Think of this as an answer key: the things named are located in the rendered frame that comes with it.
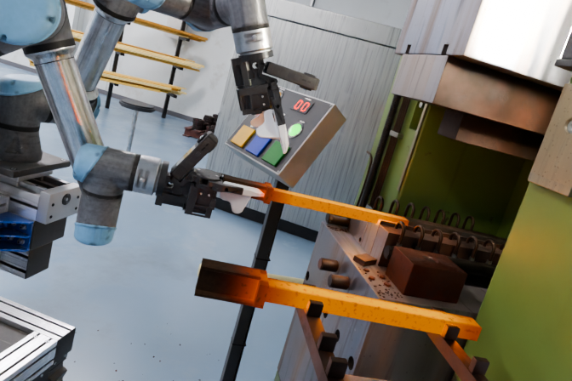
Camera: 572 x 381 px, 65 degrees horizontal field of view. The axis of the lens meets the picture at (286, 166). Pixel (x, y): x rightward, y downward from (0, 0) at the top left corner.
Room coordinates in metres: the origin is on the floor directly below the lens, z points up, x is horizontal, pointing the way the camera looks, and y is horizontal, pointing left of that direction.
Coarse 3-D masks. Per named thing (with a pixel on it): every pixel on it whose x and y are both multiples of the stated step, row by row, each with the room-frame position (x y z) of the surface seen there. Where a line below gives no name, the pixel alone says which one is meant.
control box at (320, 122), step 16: (288, 96) 1.54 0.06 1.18; (304, 96) 1.50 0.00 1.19; (288, 112) 1.48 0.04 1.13; (304, 112) 1.43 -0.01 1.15; (320, 112) 1.39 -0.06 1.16; (336, 112) 1.40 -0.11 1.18; (288, 128) 1.42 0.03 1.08; (304, 128) 1.38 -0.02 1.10; (320, 128) 1.37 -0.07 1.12; (336, 128) 1.41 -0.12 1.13; (272, 144) 1.41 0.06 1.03; (304, 144) 1.34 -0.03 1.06; (320, 144) 1.38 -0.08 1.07; (256, 160) 1.40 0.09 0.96; (288, 160) 1.32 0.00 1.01; (304, 160) 1.35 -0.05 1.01; (272, 176) 1.40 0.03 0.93; (288, 176) 1.32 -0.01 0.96
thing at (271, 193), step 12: (228, 180) 0.88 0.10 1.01; (240, 180) 0.89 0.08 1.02; (264, 192) 0.91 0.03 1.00; (276, 192) 0.91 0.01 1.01; (288, 192) 0.93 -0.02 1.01; (300, 204) 0.92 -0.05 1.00; (312, 204) 0.93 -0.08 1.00; (324, 204) 0.94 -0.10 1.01; (336, 204) 0.95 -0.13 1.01; (348, 204) 0.98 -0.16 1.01; (348, 216) 0.95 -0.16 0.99; (360, 216) 0.96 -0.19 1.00; (372, 216) 0.96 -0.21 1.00; (384, 216) 0.97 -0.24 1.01; (396, 216) 1.00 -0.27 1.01
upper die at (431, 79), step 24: (408, 72) 1.05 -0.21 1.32; (432, 72) 0.95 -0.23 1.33; (456, 72) 0.92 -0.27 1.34; (480, 72) 0.93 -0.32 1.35; (408, 96) 1.01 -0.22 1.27; (432, 96) 0.92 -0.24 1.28; (456, 96) 0.92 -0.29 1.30; (480, 96) 0.93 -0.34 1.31; (504, 96) 0.95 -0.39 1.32; (528, 96) 0.96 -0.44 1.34; (552, 96) 0.98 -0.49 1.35; (504, 120) 0.95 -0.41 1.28; (528, 120) 0.97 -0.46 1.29
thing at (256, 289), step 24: (216, 264) 0.57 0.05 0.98; (216, 288) 0.56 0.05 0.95; (240, 288) 0.57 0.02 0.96; (264, 288) 0.56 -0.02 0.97; (288, 288) 0.58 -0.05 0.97; (312, 288) 0.60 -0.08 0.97; (336, 312) 0.59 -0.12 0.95; (360, 312) 0.59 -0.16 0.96; (384, 312) 0.60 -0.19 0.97; (408, 312) 0.61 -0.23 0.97; (432, 312) 0.63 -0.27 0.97
